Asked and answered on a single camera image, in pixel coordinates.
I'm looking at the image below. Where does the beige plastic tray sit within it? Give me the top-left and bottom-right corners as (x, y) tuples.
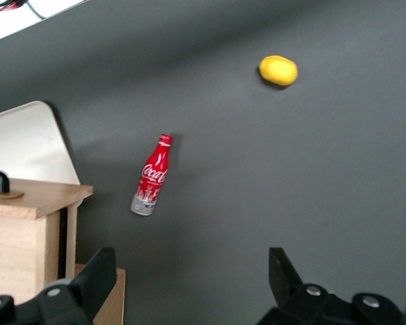
(0, 100), (81, 186)

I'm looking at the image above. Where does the red Coca-Cola bottle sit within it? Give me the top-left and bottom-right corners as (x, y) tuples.
(129, 133), (174, 217)

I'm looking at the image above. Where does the long black cable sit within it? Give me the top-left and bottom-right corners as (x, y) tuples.
(26, 2), (47, 20)

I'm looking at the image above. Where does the yellow lemon toy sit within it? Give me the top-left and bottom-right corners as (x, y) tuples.
(258, 55), (299, 87)

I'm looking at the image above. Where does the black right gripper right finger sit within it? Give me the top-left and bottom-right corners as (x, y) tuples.
(258, 247), (356, 325)

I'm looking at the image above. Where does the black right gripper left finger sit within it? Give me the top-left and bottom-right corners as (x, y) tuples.
(36, 247), (117, 325)

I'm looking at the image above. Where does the wooden drawer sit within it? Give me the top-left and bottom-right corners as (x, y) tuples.
(0, 178), (94, 297)

